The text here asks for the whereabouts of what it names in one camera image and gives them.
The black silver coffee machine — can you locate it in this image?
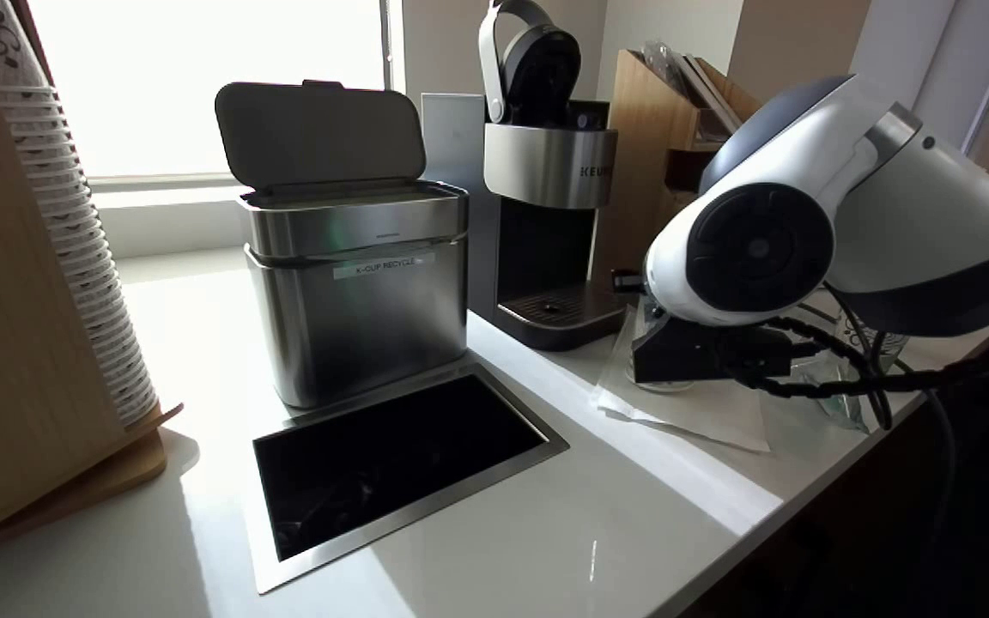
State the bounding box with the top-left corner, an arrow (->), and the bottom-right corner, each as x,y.
415,0 -> 633,355

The wooden cup dispenser box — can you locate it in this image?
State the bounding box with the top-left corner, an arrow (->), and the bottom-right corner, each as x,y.
0,0 -> 183,564

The bright window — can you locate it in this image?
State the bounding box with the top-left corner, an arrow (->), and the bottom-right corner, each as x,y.
24,0 -> 404,191

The clear plastic bag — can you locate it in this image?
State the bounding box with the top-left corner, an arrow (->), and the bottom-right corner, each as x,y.
788,329 -> 903,435

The white paper napkin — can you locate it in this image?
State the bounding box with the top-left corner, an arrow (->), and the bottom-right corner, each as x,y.
590,374 -> 772,457

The stainless steel lidded bin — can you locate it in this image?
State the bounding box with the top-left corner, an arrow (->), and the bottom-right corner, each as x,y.
212,75 -> 472,417

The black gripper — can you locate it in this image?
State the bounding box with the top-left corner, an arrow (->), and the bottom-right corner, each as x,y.
629,307 -> 797,388

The tall stack of paper cups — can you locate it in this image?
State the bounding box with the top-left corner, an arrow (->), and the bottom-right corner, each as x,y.
0,0 -> 166,433

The steel framed counter chute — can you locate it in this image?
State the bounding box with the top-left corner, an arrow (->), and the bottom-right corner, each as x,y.
242,358 -> 570,598

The wooden pod organizer rack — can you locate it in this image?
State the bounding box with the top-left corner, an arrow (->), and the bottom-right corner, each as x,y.
597,40 -> 764,290

